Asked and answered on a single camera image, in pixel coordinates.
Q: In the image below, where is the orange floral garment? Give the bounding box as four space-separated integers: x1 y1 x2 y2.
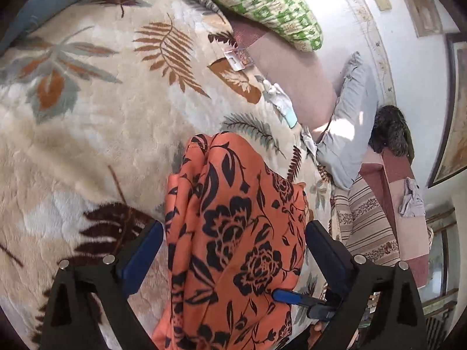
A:
151 131 309 350

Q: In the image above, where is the large dark-framed picture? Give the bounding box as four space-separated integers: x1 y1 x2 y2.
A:
427 33 467 189

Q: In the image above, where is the white and teal cloth item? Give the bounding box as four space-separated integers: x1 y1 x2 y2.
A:
261 76 298 129

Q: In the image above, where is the grey pillow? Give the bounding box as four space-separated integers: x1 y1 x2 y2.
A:
316 52 380 190

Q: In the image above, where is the small framed picture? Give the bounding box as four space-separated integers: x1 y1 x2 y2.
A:
397 0 444 38

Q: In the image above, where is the mauve bedsheet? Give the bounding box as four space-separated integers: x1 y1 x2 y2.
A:
230 18 338 132

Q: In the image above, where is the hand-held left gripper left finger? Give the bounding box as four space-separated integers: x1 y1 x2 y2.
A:
38 219 165 350

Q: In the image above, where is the beige leaf-printed blanket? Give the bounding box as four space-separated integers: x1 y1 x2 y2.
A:
0 0 340 350

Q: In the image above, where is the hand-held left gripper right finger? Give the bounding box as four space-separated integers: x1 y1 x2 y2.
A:
304 220 427 350

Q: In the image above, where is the mauve padded headboard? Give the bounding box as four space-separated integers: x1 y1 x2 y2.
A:
359 149 431 288

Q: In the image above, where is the crumpled grey rag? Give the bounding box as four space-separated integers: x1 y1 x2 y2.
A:
398 177 426 219

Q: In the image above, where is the small foil packet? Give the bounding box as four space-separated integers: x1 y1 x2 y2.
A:
223 48 256 71

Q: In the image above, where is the dark furry cloth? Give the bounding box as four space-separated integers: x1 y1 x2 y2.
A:
368 105 414 163

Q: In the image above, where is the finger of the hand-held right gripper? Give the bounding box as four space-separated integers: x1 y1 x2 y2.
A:
272 288 338 319

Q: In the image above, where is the striped beige cloth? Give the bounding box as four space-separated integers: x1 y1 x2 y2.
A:
330 175 402 267

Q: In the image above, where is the green checkered pillow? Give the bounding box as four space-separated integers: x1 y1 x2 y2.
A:
180 0 323 52

